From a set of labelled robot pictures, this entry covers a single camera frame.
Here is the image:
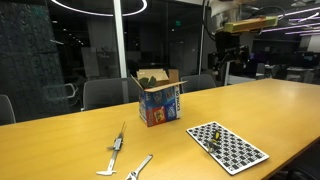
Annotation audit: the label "dark green item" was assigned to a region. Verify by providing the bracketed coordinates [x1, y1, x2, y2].
[138, 76, 158, 90]

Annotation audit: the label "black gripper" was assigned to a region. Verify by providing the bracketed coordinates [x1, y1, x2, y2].
[213, 31, 251, 72]

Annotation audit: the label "checkered calibration board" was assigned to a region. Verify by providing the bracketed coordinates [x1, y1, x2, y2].
[186, 121, 270, 176]

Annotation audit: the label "grey office chair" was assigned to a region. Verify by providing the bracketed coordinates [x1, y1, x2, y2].
[82, 77, 141, 111]
[0, 94, 17, 126]
[179, 73, 217, 94]

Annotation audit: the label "yellow black pliers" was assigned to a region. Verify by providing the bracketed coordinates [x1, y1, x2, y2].
[204, 130, 222, 154]

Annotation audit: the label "blue cardboard snack box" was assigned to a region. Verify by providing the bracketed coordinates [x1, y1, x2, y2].
[130, 68, 187, 128]

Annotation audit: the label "silver adjustable wrench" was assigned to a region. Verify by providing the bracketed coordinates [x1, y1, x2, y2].
[125, 153, 154, 180]

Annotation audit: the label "white window pillar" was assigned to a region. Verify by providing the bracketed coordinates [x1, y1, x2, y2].
[112, 0, 129, 80]

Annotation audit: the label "metal caliper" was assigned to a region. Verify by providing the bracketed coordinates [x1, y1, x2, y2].
[96, 121, 127, 177]

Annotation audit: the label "ring ceiling light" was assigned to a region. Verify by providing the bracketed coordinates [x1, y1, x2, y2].
[51, 0, 149, 18]

